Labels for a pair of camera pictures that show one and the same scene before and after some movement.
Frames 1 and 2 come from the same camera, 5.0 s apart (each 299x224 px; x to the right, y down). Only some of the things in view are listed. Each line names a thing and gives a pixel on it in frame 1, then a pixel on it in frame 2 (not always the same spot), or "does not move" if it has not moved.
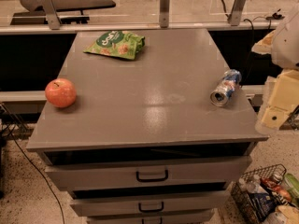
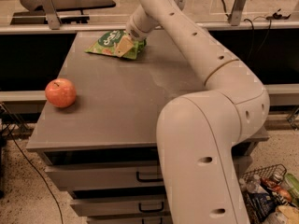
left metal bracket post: [50, 12] does not move
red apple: [60, 92] does not move
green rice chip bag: [118, 44] does not move
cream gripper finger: [286, 89] -> [124, 46]
